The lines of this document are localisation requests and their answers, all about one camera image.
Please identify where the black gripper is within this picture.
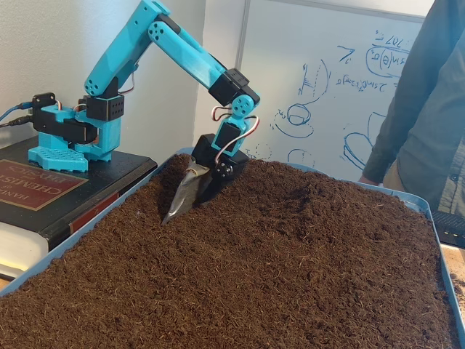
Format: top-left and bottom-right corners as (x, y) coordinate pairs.
(191, 133), (250, 208)

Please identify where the silver tape shovel blade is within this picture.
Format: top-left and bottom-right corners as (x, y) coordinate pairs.
(161, 158), (210, 225)

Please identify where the person's right forearm green sleeve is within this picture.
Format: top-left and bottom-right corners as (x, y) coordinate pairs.
(362, 87), (419, 185)

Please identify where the person's right hand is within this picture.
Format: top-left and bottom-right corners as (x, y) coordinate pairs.
(358, 173), (385, 187)

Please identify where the black chemistry handbook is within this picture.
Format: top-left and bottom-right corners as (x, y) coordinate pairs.
(0, 137), (159, 281)

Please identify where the whiteboard with blue sketches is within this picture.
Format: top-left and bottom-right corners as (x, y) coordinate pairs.
(234, 0), (429, 190)

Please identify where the black motor controller box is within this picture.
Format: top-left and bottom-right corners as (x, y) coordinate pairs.
(31, 93), (59, 117)

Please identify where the blue plastic tray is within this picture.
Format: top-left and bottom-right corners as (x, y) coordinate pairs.
(0, 147), (465, 349)

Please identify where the person in green shirt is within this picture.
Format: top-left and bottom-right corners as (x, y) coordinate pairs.
(359, 0), (465, 219)

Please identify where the black perforated box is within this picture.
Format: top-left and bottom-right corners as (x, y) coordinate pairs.
(432, 210), (465, 250)

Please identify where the blue usb cable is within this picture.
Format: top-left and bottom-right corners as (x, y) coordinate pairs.
(0, 103), (34, 123)

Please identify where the black power cable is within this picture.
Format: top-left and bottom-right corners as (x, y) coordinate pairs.
(0, 116), (33, 128)

